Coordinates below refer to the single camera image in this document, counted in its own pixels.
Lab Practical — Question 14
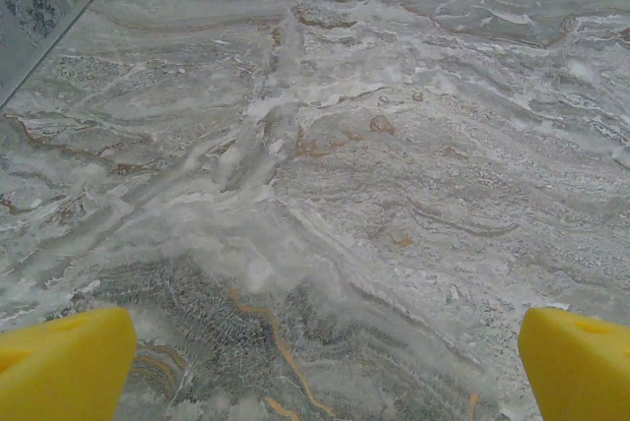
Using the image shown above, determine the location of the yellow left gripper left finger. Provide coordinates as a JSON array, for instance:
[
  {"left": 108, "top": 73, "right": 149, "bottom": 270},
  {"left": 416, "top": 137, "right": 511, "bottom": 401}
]
[{"left": 0, "top": 307, "right": 138, "bottom": 421}]

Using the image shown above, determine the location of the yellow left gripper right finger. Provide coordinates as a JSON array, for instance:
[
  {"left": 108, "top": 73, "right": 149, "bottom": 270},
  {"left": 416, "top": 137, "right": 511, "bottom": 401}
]
[{"left": 518, "top": 307, "right": 630, "bottom": 421}]

